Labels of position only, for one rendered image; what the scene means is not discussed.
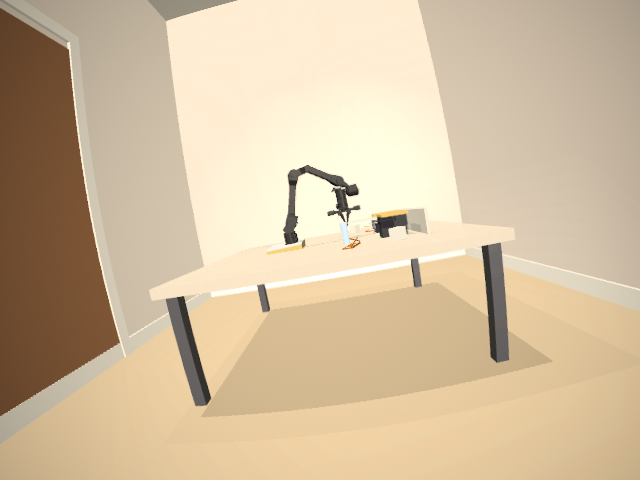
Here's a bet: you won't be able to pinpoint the beige long flat panel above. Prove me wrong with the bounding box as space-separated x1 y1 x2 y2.
400 208 431 234

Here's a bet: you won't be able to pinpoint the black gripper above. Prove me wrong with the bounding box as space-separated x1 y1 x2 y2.
327 197 361 223

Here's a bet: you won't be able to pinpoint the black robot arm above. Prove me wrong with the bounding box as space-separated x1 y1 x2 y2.
283 165 360 245

